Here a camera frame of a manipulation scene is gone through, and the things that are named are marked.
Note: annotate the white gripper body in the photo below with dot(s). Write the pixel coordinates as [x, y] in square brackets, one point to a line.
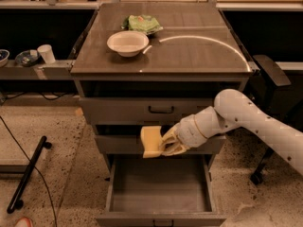
[187, 132]

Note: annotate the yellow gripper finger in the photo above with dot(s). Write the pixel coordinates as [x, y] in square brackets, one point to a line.
[170, 137]
[173, 148]

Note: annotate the yellow sponge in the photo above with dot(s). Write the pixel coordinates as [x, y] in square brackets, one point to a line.
[151, 140]

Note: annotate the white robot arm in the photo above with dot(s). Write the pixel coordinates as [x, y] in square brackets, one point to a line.
[232, 110]

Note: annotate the open bottom drawer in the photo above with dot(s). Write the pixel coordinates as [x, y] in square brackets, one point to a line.
[160, 192]

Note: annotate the top drawer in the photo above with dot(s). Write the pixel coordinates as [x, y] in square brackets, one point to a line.
[146, 102]

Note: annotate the grey drawer cabinet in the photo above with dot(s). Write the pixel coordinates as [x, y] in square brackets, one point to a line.
[195, 44]

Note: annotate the black office chair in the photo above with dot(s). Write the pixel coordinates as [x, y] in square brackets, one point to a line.
[277, 92]

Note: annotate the white paper cup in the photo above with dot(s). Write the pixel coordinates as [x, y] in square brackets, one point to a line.
[46, 52]

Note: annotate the black bar on floor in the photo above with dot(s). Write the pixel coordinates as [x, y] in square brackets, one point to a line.
[16, 202]

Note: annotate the dark patterned bowl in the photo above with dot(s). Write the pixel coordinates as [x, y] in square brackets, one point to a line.
[28, 58]

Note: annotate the red white shoe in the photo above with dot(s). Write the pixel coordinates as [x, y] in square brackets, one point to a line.
[24, 222]

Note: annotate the blue white bowl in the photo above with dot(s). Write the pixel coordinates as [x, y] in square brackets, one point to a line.
[4, 57]

